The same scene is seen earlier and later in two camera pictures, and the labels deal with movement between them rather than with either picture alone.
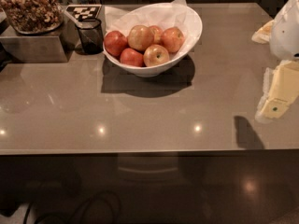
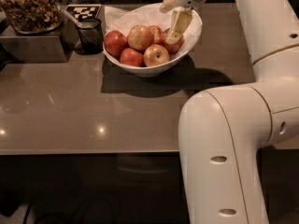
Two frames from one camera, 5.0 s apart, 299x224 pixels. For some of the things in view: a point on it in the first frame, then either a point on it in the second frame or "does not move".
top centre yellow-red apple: (140, 37) does not move
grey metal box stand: (49, 47) does not move
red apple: (132, 58) does not move
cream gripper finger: (263, 34) -> (168, 4)
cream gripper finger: (281, 86) -> (180, 21)
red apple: (172, 39) does not move
